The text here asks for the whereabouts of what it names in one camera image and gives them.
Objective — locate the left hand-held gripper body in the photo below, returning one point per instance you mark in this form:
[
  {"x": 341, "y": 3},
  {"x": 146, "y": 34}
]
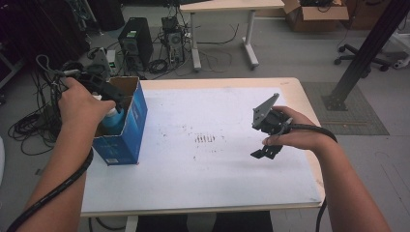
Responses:
[{"x": 96, "y": 84}]

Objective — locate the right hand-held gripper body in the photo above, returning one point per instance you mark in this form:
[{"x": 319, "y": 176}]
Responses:
[{"x": 270, "y": 121}]

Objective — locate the blue bottle with white cap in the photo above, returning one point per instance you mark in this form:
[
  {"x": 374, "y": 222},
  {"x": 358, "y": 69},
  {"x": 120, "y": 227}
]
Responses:
[{"x": 113, "y": 124}]

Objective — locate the blue cardboard box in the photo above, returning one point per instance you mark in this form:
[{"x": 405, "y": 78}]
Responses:
[{"x": 129, "y": 138}]

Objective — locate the person's left hand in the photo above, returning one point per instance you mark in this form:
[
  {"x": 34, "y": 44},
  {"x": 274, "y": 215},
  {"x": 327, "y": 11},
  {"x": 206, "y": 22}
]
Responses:
[{"x": 79, "y": 108}]

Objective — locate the person's right hand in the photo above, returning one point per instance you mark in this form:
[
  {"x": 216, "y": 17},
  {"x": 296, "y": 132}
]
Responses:
[{"x": 304, "y": 135}]

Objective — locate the white power strip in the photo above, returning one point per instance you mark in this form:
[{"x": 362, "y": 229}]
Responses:
[{"x": 112, "y": 61}]

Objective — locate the white paper sheet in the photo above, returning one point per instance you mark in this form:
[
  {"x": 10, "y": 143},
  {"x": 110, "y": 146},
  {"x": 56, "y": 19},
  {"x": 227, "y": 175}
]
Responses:
[{"x": 209, "y": 180}]

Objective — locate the black computer tower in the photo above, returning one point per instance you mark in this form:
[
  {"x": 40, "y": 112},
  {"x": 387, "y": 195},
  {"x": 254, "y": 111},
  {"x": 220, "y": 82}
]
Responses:
[{"x": 137, "y": 40}]

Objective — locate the open computer case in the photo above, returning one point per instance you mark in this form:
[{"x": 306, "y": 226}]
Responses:
[{"x": 174, "y": 42}]

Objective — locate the grey floor mat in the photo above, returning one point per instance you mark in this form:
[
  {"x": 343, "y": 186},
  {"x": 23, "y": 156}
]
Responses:
[{"x": 357, "y": 122}]

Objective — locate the person's dark clothing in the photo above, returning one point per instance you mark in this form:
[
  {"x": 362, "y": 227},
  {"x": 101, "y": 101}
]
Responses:
[{"x": 203, "y": 223}]

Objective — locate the black office chair base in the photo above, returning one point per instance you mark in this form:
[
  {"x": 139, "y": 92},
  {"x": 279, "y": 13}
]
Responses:
[{"x": 364, "y": 59}]

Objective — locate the open brown cardboard box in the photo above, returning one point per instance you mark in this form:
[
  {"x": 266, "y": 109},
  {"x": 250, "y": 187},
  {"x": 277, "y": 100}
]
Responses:
[{"x": 317, "y": 16}]

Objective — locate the white-legged desk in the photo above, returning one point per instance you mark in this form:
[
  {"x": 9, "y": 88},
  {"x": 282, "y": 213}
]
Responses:
[{"x": 225, "y": 5}]

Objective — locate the black metal stand post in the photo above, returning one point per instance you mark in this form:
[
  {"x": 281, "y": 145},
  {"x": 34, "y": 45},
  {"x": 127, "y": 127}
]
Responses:
[{"x": 367, "y": 48}]

